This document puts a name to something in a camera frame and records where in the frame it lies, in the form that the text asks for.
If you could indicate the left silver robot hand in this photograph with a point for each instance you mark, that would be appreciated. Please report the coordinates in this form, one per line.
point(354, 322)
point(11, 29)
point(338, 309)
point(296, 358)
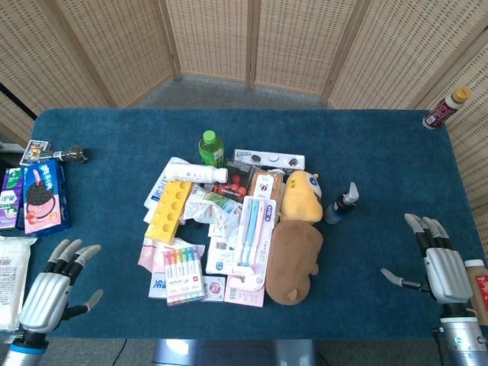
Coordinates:
point(45, 293)

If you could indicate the wicker folding screen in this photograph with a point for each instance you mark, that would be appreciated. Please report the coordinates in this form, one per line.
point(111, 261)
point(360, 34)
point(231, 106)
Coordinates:
point(244, 49)

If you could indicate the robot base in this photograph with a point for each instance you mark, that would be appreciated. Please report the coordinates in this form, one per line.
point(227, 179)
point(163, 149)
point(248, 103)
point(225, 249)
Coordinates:
point(234, 351)

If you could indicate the small card box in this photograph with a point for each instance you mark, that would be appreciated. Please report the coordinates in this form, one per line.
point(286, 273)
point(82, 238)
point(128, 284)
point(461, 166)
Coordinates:
point(36, 150)

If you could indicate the purple-green box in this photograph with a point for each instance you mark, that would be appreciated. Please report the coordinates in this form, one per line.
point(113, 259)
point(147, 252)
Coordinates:
point(9, 198)

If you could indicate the coloured marker pen pack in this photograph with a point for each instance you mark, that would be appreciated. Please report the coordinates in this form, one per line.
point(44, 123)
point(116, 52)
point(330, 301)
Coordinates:
point(183, 274)

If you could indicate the white lying bottle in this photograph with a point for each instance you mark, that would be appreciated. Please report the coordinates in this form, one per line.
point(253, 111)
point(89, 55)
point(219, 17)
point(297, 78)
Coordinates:
point(194, 173)

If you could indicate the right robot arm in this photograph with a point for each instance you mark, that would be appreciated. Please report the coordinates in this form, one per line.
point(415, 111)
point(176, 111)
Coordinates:
point(459, 335)

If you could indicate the orange-white snack box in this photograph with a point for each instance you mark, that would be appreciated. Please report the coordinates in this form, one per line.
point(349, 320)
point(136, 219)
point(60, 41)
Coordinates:
point(267, 187)

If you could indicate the small round-logo packet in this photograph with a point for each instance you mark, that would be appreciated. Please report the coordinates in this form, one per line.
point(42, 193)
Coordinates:
point(214, 287)

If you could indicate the white cotton pad pack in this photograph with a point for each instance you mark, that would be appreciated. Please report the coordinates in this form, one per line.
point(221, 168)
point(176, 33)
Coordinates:
point(11, 280)

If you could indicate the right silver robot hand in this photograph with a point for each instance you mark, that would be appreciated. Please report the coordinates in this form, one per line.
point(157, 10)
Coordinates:
point(444, 272)

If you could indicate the yellow plush toy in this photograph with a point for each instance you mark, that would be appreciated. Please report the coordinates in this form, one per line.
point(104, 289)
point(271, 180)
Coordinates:
point(301, 196)

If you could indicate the black red-print box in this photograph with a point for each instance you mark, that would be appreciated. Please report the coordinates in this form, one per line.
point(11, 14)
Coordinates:
point(232, 179)

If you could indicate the white blue flat bag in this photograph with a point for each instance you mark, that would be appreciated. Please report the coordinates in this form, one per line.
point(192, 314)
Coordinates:
point(157, 190)

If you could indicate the red drink bottle yellow cap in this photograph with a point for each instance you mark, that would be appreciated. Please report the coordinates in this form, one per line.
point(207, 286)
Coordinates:
point(444, 108)

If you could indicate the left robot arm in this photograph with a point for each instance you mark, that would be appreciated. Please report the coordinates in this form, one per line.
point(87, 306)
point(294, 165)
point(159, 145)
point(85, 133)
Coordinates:
point(21, 348)

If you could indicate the white blue-print packet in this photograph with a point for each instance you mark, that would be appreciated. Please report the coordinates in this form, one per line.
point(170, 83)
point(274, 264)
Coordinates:
point(157, 284)

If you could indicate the dark blue spray bottle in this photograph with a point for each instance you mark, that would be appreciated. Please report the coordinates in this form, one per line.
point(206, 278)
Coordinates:
point(341, 204)

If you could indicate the blue table cloth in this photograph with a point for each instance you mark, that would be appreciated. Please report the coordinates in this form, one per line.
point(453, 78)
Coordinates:
point(244, 225)

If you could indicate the toothbrush blister pack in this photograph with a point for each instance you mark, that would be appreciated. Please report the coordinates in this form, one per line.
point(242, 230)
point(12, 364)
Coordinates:
point(253, 238)

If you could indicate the green tea bottle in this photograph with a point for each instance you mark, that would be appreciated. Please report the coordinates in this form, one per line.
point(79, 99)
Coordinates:
point(210, 148)

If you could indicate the pink Oreo cookie box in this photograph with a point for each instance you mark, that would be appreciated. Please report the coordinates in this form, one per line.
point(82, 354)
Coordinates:
point(43, 198)

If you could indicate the yellow cheese-shaped box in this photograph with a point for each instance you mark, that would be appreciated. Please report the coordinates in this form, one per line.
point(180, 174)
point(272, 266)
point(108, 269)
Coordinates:
point(169, 209)

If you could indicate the white barcode packet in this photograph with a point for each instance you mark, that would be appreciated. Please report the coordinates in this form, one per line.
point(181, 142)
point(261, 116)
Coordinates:
point(221, 255)

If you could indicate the white Oreo cookie box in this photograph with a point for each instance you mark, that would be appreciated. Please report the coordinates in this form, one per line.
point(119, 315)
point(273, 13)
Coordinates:
point(268, 159)

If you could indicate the crumpled white snack bag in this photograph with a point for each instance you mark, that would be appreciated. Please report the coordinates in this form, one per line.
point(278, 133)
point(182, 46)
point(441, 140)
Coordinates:
point(207, 209)

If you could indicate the pink flat packet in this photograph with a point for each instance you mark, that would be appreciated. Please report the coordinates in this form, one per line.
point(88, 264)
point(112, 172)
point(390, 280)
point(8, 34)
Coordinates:
point(248, 291)

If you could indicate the brown plush toy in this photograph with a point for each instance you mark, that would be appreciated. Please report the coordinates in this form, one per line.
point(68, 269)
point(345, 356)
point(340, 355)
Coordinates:
point(293, 259)

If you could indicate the brown milk tea bottle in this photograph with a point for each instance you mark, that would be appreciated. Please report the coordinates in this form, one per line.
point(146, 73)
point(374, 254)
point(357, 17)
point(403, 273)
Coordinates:
point(478, 284)

